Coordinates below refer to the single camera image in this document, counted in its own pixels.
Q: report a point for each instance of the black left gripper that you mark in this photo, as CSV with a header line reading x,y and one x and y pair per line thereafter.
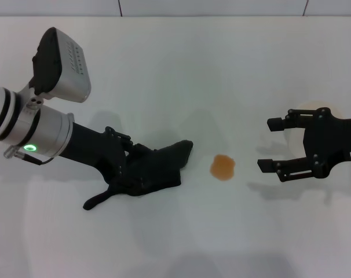
x,y
97,147

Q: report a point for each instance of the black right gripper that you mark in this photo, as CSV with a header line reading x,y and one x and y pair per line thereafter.
x,y
334,142

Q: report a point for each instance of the white paper cup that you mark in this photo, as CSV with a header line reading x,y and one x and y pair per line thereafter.
x,y
295,142

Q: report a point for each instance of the dark cloth rag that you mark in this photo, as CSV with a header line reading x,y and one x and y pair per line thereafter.
x,y
164,162

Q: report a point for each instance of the brown liquid stain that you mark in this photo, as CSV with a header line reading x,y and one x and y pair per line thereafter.
x,y
223,168

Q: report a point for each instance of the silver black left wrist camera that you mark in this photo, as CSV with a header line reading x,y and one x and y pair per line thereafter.
x,y
68,72

